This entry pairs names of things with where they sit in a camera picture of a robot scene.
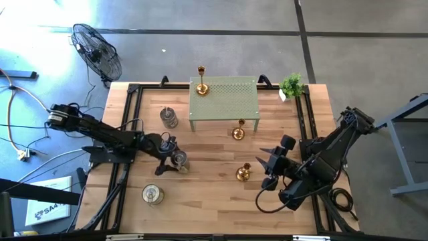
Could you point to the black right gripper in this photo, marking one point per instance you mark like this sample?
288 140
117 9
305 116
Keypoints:
281 167

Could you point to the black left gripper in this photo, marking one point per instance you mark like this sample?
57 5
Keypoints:
154 145

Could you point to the silver jar table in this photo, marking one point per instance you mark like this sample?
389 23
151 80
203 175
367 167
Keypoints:
182 162

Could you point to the brass candlestick holder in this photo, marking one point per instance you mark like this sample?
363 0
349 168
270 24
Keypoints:
238 134
242 174
202 89

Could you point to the glass candle jar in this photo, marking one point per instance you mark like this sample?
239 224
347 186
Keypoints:
168 120

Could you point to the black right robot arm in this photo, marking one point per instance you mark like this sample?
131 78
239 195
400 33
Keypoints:
327 157

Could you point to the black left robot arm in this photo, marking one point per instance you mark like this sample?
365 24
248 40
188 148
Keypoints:
100 132

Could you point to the silver jar front left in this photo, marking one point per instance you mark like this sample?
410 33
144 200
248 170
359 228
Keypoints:
152 195

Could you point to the green perforated metal shelf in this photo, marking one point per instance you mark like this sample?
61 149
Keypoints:
234 100

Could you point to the green plant in white pot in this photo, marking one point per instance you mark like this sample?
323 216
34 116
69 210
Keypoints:
291 86

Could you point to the black floor fan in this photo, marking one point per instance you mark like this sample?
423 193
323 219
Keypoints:
97 53

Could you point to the white printed board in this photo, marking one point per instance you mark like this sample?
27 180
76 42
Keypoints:
50 214

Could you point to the black stand beam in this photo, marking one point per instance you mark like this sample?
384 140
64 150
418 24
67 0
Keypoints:
33 191

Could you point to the small yellow object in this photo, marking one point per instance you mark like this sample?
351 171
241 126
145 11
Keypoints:
25 233

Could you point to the black floor bar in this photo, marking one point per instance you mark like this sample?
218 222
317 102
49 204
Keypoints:
20 74

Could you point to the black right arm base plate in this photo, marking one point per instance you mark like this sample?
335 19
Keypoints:
303 144

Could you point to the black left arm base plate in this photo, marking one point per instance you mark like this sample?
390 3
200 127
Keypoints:
100 158

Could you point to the black aluminium table frame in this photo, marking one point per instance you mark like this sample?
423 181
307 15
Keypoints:
157 86

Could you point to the white metal bracket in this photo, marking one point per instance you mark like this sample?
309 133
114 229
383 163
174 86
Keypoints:
311 238
123 237

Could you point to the grey-blue metal table frame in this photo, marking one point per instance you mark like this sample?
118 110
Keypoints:
398 150

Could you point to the black upright post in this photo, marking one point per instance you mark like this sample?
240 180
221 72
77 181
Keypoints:
6 214

